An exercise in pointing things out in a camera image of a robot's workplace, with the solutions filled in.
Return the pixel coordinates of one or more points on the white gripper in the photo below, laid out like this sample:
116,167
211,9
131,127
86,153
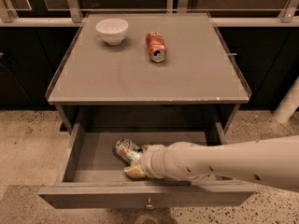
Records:
149,161

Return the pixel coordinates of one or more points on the green white 7up can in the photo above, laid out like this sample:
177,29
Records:
128,150

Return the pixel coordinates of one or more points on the grey top drawer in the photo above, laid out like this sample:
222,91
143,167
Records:
93,175

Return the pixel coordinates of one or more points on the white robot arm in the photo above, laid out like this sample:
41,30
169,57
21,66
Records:
271,162

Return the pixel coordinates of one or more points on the metal drawer knob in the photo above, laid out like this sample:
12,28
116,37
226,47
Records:
149,205

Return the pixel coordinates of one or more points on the grey cabinet with counter top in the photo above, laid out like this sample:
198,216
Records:
196,70

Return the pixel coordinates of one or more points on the orange soda can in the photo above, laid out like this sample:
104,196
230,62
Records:
156,46

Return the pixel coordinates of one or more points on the white ceramic bowl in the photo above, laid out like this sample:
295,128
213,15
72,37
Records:
112,31

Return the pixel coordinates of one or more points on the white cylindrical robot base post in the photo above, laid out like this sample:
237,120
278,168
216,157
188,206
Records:
288,104

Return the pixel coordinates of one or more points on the grey metal railing frame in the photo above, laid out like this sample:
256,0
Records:
224,13

